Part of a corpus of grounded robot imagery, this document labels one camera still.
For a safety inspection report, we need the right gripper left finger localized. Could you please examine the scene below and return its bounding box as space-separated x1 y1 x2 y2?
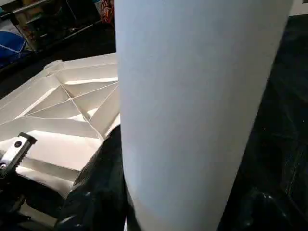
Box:
55 125 130 231

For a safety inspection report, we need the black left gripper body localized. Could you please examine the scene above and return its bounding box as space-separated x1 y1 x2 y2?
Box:
0 132 38 227

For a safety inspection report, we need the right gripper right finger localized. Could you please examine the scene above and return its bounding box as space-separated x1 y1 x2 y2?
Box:
220 189 308 231

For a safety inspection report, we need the white plastic table top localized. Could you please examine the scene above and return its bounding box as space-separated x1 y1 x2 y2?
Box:
0 53 121 200

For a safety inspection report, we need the white plastic table leg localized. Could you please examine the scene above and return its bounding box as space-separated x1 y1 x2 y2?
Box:
113 0 294 231

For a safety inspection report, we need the black work mat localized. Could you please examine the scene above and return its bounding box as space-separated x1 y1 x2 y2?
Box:
0 14 308 231

